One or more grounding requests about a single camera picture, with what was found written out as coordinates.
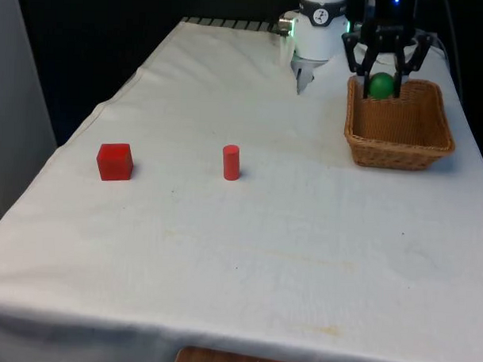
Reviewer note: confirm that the green ball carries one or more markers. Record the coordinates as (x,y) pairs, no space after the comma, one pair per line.
(381,86)

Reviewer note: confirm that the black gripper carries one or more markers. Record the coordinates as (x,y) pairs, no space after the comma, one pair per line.
(387,25)

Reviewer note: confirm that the red cube block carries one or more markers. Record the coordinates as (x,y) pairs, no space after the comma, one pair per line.
(114,164)

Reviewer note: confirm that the brown wicker basket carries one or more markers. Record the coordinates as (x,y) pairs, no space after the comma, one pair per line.
(401,155)

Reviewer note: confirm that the red cylinder block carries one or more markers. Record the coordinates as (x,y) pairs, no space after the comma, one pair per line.
(231,164)

